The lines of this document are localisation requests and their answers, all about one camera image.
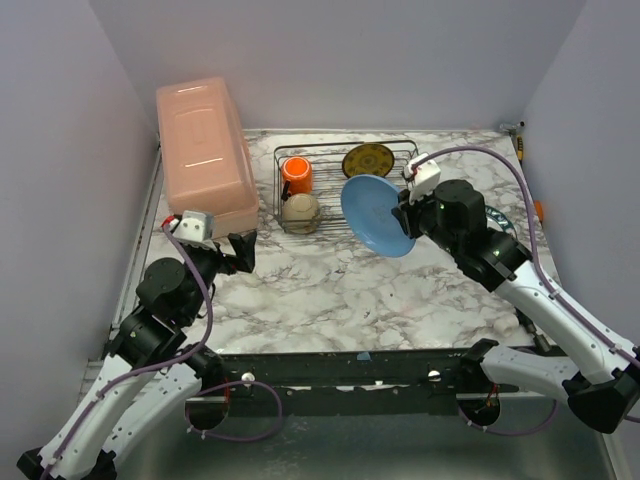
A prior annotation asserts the yellow tool at corner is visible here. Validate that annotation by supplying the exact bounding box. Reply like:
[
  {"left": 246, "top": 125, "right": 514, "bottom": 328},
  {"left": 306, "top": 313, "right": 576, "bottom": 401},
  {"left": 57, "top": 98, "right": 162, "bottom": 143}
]
[{"left": 516, "top": 135, "right": 524, "bottom": 163}]

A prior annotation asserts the black mounting rail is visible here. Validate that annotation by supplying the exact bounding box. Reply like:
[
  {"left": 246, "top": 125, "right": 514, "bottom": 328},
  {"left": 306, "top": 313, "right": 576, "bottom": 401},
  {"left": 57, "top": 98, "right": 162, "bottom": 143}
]
[{"left": 172, "top": 342, "right": 521, "bottom": 417}]

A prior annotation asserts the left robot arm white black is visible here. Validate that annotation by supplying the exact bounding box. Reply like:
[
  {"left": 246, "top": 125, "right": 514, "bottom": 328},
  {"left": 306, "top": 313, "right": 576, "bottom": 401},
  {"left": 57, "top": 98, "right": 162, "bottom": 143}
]
[{"left": 17, "top": 219, "right": 257, "bottom": 479}]

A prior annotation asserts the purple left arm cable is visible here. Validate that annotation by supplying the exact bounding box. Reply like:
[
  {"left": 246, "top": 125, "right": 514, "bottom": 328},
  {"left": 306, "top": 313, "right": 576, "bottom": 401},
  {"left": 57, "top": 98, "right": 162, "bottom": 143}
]
[{"left": 39, "top": 219, "right": 284, "bottom": 480}]

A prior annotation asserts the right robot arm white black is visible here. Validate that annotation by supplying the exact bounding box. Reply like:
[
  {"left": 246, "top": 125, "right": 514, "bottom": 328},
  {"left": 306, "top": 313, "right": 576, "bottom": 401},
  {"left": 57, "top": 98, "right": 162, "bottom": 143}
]
[{"left": 392, "top": 180, "right": 639, "bottom": 434}]

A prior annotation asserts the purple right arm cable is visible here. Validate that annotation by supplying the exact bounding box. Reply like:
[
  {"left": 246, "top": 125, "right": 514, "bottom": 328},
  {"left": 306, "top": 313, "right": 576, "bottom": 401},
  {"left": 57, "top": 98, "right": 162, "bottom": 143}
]
[{"left": 407, "top": 145, "right": 640, "bottom": 436}]

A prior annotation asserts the pink plastic storage box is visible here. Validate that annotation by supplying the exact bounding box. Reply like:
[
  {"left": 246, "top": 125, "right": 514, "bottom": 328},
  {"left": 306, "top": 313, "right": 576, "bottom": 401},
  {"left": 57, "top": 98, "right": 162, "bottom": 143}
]
[{"left": 156, "top": 77, "right": 259, "bottom": 238}]

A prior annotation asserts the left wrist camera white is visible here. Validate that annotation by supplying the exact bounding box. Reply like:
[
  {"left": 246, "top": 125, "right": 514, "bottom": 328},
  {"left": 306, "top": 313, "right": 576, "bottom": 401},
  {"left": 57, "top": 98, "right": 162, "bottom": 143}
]
[{"left": 161, "top": 210, "right": 215, "bottom": 250}]

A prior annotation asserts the white plate dark rim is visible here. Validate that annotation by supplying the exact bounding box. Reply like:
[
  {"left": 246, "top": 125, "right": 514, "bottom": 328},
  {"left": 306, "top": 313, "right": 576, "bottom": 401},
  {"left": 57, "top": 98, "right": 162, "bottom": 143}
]
[{"left": 485, "top": 205, "right": 517, "bottom": 238}]

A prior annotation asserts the orange clamp on wall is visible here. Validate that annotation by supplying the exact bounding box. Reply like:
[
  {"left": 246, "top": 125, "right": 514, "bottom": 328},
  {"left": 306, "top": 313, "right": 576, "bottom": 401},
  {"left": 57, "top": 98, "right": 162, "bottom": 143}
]
[{"left": 534, "top": 200, "right": 544, "bottom": 223}]

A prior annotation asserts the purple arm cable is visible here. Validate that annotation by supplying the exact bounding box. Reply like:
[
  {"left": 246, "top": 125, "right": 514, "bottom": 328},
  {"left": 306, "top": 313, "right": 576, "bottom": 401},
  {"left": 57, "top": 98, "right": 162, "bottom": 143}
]
[
  {"left": 407, "top": 145, "right": 640, "bottom": 436},
  {"left": 39, "top": 219, "right": 284, "bottom": 480}
]

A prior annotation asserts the black wire dish rack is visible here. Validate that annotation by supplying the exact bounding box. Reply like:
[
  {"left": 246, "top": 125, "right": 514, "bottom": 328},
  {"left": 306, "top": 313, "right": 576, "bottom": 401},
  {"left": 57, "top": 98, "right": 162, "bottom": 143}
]
[{"left": 272, "top": 139, "right": 419, "bottom": 235}]

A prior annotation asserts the white plastic fitting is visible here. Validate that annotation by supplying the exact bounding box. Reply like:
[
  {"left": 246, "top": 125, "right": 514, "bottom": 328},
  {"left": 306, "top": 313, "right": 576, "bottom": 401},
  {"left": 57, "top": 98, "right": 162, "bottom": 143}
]
[{"left": 493, "top": 316, "right": 519, "bottom": 337}]

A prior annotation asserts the yellow patterned plate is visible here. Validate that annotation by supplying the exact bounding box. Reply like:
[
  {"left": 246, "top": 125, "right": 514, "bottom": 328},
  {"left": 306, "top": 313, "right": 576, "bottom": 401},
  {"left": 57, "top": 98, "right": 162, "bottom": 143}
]
[{"left": 341, "top": 143, "right": 395, "bottom": 178}]

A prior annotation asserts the black metal connector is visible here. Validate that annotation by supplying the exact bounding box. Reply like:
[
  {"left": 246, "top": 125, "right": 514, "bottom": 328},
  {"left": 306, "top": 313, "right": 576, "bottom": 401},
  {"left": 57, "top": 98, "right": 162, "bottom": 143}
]
[{"left": 521, "top": 320, "right": 551, "bottom": 354}]

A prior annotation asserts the orange mug black handle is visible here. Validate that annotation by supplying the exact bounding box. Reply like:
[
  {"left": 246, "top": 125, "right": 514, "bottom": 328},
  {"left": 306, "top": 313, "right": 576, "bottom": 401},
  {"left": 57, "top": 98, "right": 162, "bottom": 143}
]
[{"left": 281, "top": 156, "right": 313, "bottom": 200}]

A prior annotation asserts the aluminium frame rail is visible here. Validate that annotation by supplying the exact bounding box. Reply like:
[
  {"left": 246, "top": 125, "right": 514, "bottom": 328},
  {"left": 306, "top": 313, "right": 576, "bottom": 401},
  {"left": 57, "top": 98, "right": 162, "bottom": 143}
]
[{"left": 78, "top": 360, "right": 103, "bottom": 402}]

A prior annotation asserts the blue plate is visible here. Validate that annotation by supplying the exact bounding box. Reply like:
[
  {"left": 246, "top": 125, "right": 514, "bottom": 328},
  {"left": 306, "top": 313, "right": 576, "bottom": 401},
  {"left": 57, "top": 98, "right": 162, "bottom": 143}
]
[{"left": 340, "top": 174, "right": 416, "bottom": 258}]

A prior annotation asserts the white ceramic bowl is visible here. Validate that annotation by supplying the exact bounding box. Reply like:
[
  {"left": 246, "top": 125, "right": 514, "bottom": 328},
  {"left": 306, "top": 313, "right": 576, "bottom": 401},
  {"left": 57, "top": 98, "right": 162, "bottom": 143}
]
[{"left": 282, "top": 193, "right": 321, "bottom": 234}]

